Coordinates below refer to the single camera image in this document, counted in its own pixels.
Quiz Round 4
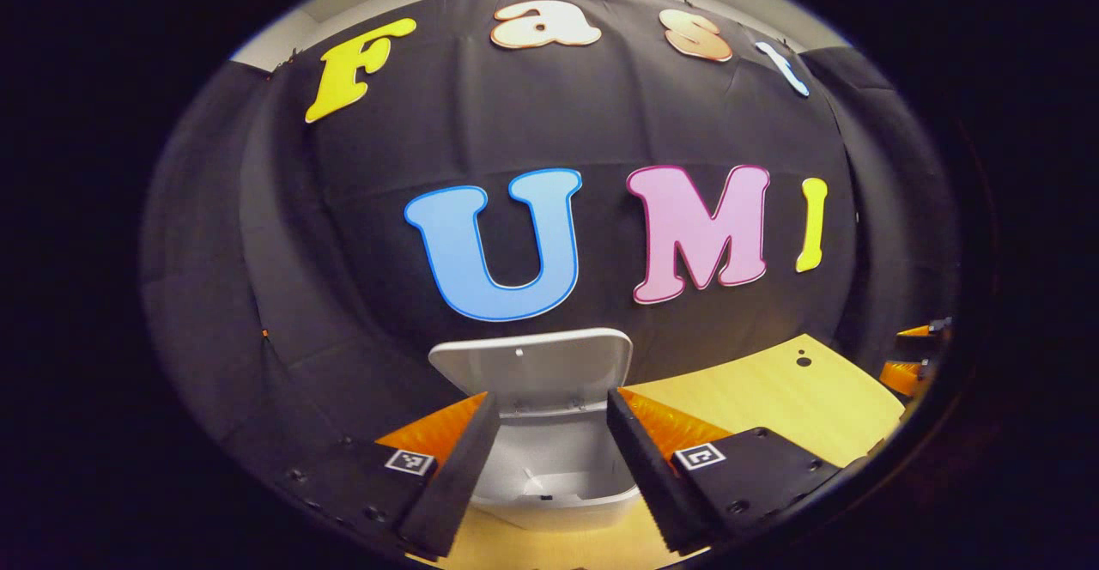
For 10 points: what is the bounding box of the white desktop garbage bin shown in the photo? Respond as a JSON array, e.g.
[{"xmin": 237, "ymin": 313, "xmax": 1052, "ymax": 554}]
[{"xmin": 428, "ymin": 327, "xmax": 643, "ymax": 533}]

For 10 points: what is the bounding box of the black backdrop cloth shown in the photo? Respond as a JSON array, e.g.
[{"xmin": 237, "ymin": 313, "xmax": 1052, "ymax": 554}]
[{"xmin": 142, "ymin": 0, "xmax": 958, "ymax": 485}]

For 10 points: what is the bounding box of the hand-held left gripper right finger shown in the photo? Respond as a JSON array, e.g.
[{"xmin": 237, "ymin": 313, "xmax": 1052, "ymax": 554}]
[{"xmin": 605, "ymin": 387, "xmax": 851, "ymax": 555}]

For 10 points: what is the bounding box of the wooden desktop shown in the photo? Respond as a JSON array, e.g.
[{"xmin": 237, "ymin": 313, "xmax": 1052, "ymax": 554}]
[{"xmin": 410, "ymin": 334, "xmax": 908, "ymax": 570}]

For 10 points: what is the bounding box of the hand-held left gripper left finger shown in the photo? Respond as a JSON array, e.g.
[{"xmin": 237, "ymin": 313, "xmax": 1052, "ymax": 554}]
[{"xmin": 270, "ymin": 391, "xmax": 501, "ymax": 559}]

